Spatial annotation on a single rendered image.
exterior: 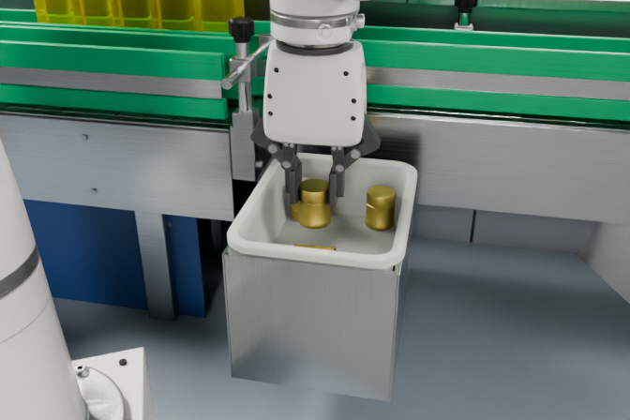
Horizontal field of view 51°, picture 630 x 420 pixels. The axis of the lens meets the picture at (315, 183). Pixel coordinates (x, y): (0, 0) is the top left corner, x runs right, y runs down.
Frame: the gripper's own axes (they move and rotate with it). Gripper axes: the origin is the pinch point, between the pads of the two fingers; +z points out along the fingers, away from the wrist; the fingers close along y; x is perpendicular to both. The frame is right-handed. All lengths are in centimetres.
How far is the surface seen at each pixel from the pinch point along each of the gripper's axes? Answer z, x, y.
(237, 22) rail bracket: -15.3, -6.7, 9.6
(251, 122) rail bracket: -4.0, -6.5, 8.5
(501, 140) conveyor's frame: 0.0, -15.6, -20.6
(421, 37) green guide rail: -9.8, -25.2, -9.9
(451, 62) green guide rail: -8.9, -17.7, -13.8
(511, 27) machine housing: -9.0, -36.5, -22.6
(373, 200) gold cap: 4.7, -6.1, -5.9
